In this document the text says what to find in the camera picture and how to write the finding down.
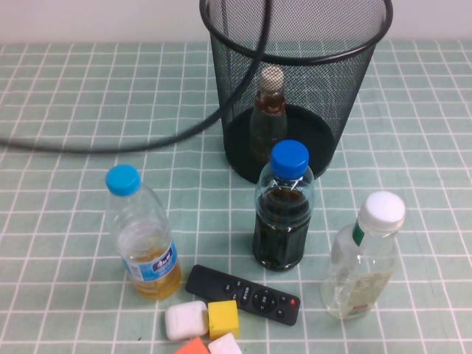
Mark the small bottle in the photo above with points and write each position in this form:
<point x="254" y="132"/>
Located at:
<point x="268" y="121"/>

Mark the black mesh wastebasket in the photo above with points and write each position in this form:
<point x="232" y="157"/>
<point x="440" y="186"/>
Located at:
<point x="313" y="92"/>

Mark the dark liquid bottle, blue cap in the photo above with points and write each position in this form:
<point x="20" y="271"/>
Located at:
<point x="280" y="228"/>

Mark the yellow liquid bottle, light-blue cap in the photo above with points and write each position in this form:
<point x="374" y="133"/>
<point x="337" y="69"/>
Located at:
<point x="147" y="239"/>

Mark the black remote control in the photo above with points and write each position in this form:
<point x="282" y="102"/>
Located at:
<point x="243" y="293"/>

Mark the yellow cube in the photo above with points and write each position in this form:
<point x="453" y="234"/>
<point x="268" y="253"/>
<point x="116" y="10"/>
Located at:
<point x="223" y="317"/>

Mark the white earbud case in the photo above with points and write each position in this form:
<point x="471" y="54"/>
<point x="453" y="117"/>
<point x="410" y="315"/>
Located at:
<point x="186" y="321"/>

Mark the clear bottle, white cap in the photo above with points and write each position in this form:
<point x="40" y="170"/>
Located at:
<point x="361" y="265"/>

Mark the white block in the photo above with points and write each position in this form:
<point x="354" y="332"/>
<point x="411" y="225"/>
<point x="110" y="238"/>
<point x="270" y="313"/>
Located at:
<point x="225" y="346"/>

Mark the orange block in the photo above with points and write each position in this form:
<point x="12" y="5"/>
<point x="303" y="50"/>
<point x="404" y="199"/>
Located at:
<point x="193" y="347"/>

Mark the green grid tablecloth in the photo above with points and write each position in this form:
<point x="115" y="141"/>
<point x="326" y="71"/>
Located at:
<point x="55" y="92"/>

